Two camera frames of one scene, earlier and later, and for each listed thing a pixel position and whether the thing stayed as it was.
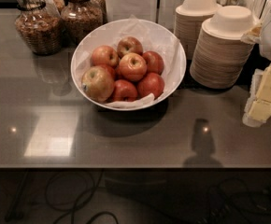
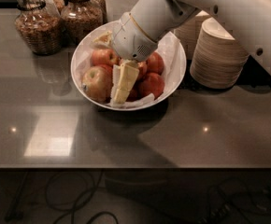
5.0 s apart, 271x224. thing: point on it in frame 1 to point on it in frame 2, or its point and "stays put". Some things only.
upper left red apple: x=104 y=55 stays put
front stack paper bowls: x=221 y=59 stays put
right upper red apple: x=154 y=62 stays put
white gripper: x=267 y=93 to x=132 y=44
